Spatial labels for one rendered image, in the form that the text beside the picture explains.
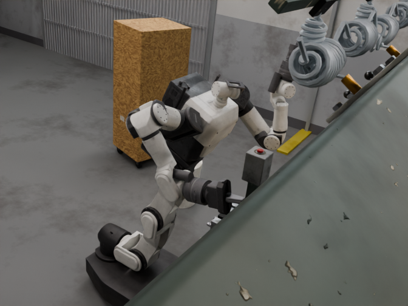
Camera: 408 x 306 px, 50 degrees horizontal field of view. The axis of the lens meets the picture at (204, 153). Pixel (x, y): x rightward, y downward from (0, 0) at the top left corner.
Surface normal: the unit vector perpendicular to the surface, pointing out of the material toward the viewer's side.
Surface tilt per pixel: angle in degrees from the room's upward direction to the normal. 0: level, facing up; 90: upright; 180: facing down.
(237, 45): 90
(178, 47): 90
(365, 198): 32
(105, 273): 0
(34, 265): 0
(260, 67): 90
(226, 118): 68
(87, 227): 0
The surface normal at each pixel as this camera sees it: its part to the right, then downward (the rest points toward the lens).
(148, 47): 0.65, 0.41
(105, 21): -0.54, 0.34
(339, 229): 0.53, -0.57
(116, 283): 0.10, -0.88
